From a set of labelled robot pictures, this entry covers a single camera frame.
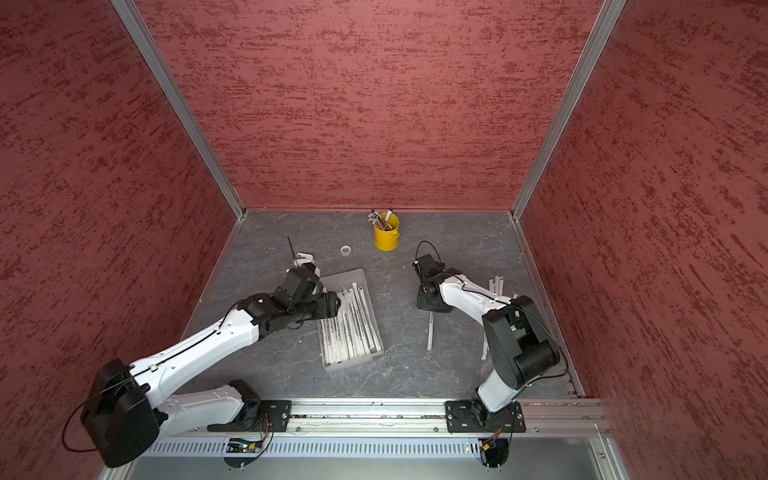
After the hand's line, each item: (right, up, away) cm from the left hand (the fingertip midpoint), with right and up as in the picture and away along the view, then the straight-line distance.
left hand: (327, 309), depth 82 cm
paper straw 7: (+10, -13, +3) cm, 17 cm away
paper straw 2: (+1, -14, +1) cm, 14 cm away
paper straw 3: (+2, -10, +4) cm, 11 cm away
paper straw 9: (+9, +2, +15) cm, 17 cm away
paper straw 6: (+7, -6, +8) cm, 12 cm away
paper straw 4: (+4, -9, +5) cm, 11 cm away
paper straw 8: (+8, +2, +15) cm, 17 cm away
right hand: (+30, -2, +10) cm, 32 cm away
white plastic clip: (-13, +13, +22) cm, 29 cm away
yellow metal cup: (+17, +19, +21) cm, 33 cm away
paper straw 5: (+5, -6, +7) cm, 11 cm away
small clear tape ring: (+1, +15, +25) cm, 29 cm away
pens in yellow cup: (+13, +26, +13) cm, 32 cm away
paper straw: (-1, -11, +3) cm, 11 cm away
